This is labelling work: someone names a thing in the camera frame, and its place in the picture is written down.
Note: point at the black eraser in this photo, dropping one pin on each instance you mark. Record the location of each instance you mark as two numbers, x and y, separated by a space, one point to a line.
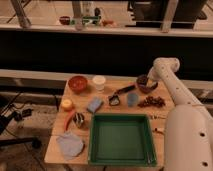
143 79

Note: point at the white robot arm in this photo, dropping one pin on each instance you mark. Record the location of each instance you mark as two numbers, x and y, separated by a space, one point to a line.
188 139

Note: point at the red bowl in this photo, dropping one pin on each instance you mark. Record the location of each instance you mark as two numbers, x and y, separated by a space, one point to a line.
77 84

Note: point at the purple bowl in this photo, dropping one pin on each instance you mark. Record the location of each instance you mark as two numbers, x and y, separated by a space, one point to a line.
148 88

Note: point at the white cup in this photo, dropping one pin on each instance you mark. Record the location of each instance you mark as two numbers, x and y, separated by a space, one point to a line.
99 82

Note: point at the blue sponge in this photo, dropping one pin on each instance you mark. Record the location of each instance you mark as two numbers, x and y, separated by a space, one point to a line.
94 104

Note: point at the blue cup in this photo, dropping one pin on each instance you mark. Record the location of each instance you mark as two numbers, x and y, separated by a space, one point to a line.
132 99

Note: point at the striped metal ball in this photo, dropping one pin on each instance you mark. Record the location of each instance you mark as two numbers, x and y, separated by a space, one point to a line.
79 119

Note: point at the yellow round fruit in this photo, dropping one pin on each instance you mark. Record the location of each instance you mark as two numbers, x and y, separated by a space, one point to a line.
67 104

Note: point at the bunch of dark grapes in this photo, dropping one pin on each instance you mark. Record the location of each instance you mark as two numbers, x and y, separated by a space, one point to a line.
152 101

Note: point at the red chili pepper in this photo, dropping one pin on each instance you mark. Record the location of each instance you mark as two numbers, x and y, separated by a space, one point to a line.
68 119

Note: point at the small metal fork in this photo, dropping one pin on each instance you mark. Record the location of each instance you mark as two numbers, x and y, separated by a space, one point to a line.
156 117

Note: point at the green plastic tray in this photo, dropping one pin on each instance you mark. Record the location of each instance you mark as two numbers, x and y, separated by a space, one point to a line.
121 140

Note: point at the wooden table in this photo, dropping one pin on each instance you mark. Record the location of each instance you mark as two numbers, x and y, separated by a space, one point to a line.
53 154

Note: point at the grey cloth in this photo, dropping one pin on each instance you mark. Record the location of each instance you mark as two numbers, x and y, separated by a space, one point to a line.
70 145

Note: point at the wooden handled knife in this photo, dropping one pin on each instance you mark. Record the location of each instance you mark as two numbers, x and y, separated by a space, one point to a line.
159 130

